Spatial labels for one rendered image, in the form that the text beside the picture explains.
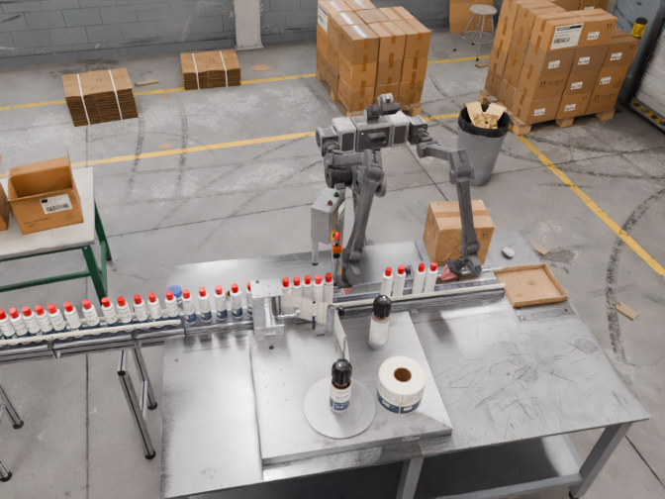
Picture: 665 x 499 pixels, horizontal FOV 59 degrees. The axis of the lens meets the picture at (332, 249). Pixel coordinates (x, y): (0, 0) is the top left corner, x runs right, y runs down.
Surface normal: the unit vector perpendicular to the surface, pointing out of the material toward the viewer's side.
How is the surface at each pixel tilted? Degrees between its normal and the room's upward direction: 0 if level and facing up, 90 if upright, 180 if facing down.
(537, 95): 91
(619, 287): 0
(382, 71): 90
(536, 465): 0
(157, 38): 90
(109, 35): 90
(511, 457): 0
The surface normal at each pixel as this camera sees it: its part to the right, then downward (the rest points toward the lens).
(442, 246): 0.11, 0.66
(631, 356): 0.04, -0.75
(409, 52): 0.33, 0.64
